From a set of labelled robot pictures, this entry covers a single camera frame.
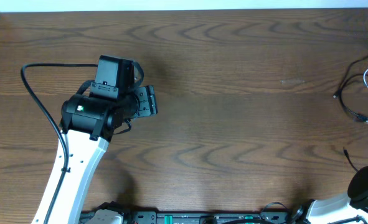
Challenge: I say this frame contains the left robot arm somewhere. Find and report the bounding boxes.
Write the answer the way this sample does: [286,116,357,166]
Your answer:
[21,55,158,223]

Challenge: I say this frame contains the thick black usb cable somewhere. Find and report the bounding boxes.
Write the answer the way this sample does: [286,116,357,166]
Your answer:
[333,51,368,124]

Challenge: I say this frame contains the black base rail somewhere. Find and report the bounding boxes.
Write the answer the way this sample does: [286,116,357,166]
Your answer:
[78,202,294,224]

